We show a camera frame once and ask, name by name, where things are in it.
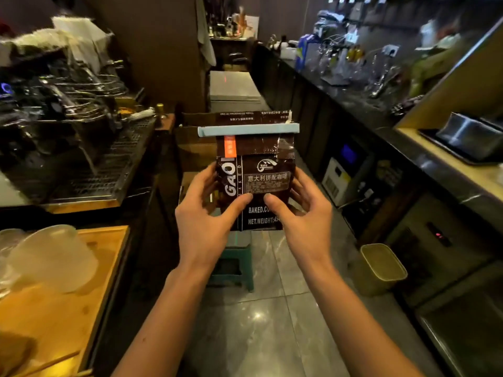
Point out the person's right hand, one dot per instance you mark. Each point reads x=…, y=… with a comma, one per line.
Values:
x=310, y=227

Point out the person's left hand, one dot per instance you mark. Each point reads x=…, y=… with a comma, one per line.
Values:
x=200, y=231

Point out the person's right middle finger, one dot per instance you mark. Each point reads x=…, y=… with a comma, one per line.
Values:
x=296, y=196

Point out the person's left thumb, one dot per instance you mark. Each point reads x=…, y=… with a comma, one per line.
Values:
x=235, y=211

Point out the person's right thumb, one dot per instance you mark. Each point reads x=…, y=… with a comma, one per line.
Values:
x=279, y=211

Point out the dark brown coffee bean bag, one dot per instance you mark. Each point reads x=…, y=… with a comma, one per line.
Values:
x=255, y=172

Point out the person's left forearm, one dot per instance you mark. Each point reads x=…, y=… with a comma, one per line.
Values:
x=165, y=325

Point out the person's right forearm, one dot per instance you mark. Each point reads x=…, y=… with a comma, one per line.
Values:
x=353, y=325

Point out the white box with label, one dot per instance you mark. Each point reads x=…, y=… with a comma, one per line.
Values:
x=338, y=180

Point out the green plastic stool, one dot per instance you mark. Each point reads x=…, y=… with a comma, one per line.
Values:
x=234, y=266

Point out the brown cardboard box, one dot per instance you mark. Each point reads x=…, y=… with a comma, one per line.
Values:
x=194, y=153

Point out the light blue bag sealing clip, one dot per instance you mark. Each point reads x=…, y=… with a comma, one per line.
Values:
x=247, y=129

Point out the beige plastic waste bin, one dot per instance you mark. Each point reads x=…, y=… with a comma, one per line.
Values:
x=379, y=268

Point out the grey chest freezer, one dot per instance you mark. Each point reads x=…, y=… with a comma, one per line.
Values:
x=234, y=90

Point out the blue carton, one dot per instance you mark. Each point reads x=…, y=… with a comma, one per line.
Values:
x=302, y=50

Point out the chrome tap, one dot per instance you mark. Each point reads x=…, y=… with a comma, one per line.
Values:
x=383, y=74

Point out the under-counter fridge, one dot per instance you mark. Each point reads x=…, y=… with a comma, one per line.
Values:
x=440, y=247

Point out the stainless steel tray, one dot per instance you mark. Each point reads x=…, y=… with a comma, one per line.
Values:
x=467, y=139

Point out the hanging grey cloth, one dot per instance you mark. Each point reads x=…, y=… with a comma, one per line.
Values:
x=205, y=31

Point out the translucent plastic container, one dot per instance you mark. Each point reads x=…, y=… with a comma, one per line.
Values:
x=51, y=259

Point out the espresso machine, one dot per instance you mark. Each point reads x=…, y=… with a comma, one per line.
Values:
x=66, y=121

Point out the wooden tray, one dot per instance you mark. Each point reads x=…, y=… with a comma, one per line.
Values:
x=51, y=306

